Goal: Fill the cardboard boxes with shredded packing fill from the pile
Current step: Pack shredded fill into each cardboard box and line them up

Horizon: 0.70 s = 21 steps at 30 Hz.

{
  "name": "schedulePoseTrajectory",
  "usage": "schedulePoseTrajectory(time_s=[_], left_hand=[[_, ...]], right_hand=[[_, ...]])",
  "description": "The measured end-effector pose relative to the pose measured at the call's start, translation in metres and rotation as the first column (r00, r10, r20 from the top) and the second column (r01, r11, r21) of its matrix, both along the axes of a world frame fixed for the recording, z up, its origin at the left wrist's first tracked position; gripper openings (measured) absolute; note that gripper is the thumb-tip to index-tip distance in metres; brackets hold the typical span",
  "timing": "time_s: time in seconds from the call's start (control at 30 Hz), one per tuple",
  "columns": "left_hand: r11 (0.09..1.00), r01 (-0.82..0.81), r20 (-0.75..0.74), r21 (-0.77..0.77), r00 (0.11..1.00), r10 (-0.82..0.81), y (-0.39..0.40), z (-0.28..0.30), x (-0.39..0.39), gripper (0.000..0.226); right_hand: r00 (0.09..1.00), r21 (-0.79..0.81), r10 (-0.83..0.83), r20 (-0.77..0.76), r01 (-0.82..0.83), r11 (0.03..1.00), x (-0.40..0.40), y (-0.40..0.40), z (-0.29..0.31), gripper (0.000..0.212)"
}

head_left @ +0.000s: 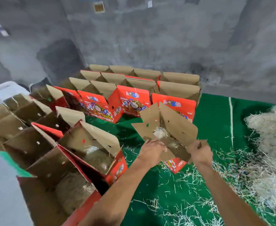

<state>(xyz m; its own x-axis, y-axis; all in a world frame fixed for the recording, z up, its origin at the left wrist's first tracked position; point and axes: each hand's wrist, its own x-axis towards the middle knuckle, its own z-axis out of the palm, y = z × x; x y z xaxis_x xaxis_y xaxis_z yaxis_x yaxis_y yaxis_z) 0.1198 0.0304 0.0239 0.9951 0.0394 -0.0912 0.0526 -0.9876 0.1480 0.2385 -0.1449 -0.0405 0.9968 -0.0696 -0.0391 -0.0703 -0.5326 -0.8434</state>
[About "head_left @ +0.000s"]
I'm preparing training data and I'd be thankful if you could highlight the white plastic chair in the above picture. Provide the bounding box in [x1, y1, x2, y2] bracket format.
[0, 81, 30, 109]

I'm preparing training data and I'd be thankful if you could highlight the group of red fruit boxes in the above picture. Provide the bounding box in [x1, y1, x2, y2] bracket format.
[53, 64, 203, 124]

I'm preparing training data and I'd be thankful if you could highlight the person's left forearm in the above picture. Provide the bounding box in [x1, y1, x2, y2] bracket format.
[77, 160, 151, 226]

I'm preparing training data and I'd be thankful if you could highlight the pile of shredded paper filler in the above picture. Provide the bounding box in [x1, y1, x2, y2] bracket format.
[241, 102, 276, 223]

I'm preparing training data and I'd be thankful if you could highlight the yellow framed wall plate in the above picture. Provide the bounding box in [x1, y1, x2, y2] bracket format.
[93, 1, 106, 14]

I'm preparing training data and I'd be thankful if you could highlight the person's right hand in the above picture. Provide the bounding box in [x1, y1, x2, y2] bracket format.
[185, 140, 214, 169]

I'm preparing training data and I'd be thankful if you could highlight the person's right forearm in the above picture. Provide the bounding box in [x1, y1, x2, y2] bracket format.
[197, 162, 269, 226]

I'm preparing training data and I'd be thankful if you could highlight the person's left hand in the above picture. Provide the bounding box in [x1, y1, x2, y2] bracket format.
[136, 139, 168, 169]

